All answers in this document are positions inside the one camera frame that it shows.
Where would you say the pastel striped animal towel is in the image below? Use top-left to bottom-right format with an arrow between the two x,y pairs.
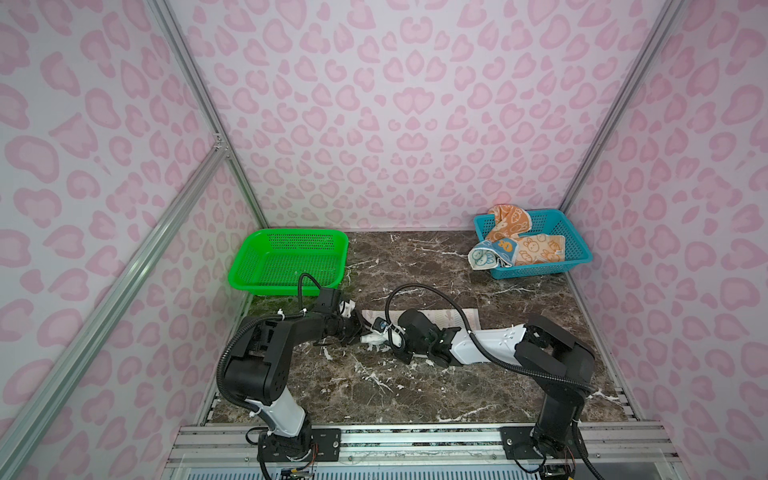
361,309 -> 480,345

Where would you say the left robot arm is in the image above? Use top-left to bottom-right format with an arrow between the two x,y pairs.
216,312 -> 366,439

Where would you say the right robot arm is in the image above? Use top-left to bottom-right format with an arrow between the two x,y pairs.
385,309 -> 596,457

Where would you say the blue patterned towel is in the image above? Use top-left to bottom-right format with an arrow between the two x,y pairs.
468,238 -> 517,271

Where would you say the green plastic basket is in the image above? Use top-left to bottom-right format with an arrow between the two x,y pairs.
228,228 -> 349,296

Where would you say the orange patterned towel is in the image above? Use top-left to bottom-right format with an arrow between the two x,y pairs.
485,204 -> 566,266

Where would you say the teal plastic basket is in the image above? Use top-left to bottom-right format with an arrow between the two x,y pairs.
468,204 -> 593,280

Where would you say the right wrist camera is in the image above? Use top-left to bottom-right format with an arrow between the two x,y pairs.
372,317 -> 404,349

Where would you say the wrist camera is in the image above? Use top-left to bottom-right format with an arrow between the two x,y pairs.
372,317 -> 404,349
312,287 -> 355,318

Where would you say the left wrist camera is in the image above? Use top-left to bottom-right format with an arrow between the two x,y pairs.
312,287 -> 355,318

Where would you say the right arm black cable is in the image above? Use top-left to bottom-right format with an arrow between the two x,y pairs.
384,283 -> 595,394

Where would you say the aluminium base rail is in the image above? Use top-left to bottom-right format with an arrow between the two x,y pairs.
161,421 -> 688,479

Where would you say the aluminium frame corner post left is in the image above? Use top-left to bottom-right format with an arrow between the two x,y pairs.
146,0 -> 269,228

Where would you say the aluminium frame corner post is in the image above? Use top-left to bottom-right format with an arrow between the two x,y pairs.
559,0 -> 688,214
146,0 -> 269,228

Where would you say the aluminium frame diagonal bar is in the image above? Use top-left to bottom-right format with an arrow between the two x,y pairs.
1,147 -> 228,479

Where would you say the aluminium frame corner post right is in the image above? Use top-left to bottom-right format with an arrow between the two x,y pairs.
559,0 -> 688,214

